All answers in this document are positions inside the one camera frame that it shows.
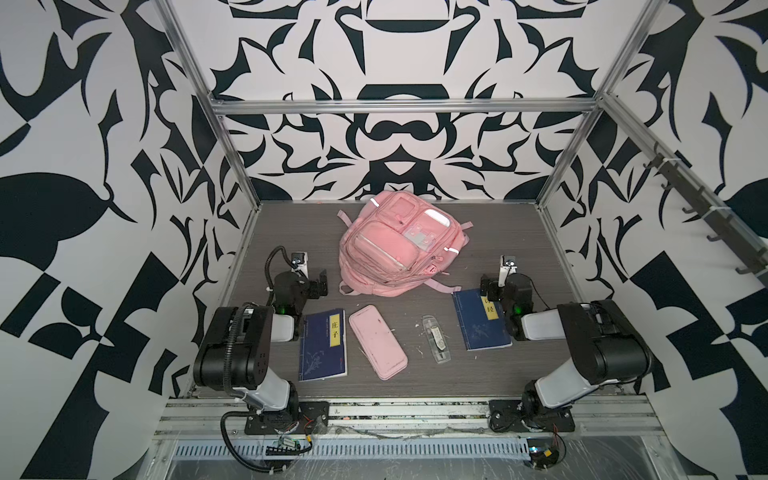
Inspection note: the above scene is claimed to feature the blue book yellow label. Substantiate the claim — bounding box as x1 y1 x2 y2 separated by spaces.
452 289 513 351

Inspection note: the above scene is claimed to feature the pink student backpack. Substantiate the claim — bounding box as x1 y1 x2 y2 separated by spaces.
337 191 473 298

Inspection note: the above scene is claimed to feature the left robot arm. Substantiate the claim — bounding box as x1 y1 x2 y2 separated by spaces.
192 246 328 424

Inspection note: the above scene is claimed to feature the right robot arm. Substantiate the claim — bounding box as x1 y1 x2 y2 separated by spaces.
480 273 654 432

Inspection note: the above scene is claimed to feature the blue book left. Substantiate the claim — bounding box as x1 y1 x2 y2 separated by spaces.
298 309 347 382

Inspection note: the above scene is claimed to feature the clear plastic eraser case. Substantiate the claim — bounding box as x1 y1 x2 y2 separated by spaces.
422 315 451 365

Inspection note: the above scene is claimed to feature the pink pencil case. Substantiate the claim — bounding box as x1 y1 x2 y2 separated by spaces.
349 305 408 381

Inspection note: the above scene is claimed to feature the left circuit board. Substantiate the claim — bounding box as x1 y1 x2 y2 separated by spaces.
265 436 313 456

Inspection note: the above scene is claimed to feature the circuit board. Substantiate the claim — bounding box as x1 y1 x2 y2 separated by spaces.
525 437 567 471
265 436 313 456

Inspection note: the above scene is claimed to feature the right circuit board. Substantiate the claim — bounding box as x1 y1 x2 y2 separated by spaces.
525 437 567 471

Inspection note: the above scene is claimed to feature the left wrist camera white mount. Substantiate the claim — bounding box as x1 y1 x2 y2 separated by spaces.
290 251 309 278

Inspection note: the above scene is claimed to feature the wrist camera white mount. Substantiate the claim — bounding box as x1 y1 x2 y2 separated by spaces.
498 255 517 287
290 251 309 278

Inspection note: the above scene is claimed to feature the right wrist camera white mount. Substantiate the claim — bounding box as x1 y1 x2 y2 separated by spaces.
498 255 517 287

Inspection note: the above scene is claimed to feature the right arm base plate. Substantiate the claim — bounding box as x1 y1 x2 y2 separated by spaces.
488 399 576 433

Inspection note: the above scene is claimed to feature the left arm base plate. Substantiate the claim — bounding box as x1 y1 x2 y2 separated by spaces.
245 401 330 435

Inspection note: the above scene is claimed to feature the left base black cable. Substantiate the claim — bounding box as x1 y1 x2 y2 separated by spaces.
219 410 289 475

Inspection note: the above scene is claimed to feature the aluminium frame rail front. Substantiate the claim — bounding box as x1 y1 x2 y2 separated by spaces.
153 395 664 440

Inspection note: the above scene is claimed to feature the wall hook rail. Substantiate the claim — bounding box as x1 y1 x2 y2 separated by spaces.
644 142 767 287

